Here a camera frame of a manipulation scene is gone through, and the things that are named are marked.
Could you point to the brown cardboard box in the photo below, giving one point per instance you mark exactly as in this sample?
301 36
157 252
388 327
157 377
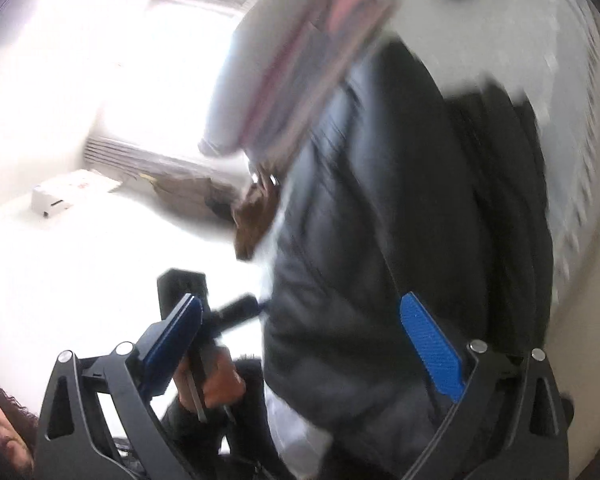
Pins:
195 197

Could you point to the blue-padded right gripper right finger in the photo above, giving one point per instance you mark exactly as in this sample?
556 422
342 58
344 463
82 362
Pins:
534 440

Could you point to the grey window curtain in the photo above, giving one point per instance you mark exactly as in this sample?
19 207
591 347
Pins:
154 119

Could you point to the folded pink grey blankets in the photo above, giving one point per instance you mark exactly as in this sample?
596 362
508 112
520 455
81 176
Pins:
331 35

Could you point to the operator left hand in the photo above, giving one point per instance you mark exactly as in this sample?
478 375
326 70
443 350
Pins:
222 387

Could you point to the white air conditioner unit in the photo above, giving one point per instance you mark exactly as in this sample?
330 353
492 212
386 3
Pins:
60 193

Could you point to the operator head dark hair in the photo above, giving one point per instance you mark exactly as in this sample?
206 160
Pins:
18 431

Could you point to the brown fur hood trim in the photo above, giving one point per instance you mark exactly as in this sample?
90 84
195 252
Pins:
254 215

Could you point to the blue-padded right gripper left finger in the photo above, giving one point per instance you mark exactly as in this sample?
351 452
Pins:
74 441

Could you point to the black quilted puffer jacket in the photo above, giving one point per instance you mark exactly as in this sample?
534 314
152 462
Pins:
400 190

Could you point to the grey quilted bed cover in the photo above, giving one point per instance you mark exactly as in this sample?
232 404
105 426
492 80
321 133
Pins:
549 52

